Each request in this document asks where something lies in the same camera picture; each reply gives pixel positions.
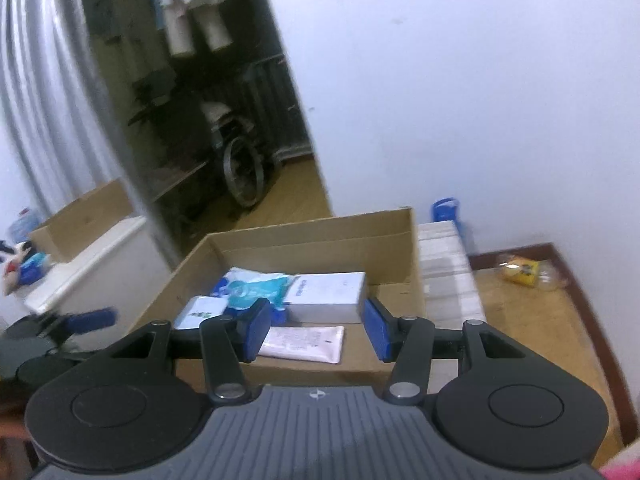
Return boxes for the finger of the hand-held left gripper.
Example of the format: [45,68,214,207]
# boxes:
[50,308,119,337]

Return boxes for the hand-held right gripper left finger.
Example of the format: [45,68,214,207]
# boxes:
[107,298,274,405]

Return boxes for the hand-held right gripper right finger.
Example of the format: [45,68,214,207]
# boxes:
[362,297,533,405]

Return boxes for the teal blue white plastic packet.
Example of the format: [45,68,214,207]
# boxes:
[210,266,297,327]

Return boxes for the white pouch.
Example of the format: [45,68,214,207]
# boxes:
[257,325,347,365]

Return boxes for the small white green-print box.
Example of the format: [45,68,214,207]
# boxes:
[174,296,229,331]

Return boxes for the white rectangular box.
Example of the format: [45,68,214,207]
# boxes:
[287,272,369,325]

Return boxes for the large cardboard box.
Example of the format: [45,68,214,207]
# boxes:
[127,206,429,392]

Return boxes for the white cabinet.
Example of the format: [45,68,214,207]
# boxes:
[24,215,174,332]

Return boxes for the blue tissue packet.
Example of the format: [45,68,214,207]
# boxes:
[17,252,54,284]

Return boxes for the stuffed toy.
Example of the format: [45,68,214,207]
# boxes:
[0,240,36,297]

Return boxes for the small cardboard box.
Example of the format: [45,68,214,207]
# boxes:
[27,177,134,264]

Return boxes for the blue water jug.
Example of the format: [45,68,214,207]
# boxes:
[9,207,44,244]

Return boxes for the blue bottle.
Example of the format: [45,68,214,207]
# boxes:
[431,196,474,252]

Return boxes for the yellow packet in clear bag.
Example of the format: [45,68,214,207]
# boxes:
[495,252,569,291]

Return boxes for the dark radiator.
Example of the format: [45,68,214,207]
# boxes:
[244,54,314,157]

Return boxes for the dark leafy plant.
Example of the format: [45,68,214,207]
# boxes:
[127,70,201,132]

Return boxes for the grey curtain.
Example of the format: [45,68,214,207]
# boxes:
[0,0,167,263]

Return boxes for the hanging white clothes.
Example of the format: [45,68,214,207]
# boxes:
[150,0,234,57]

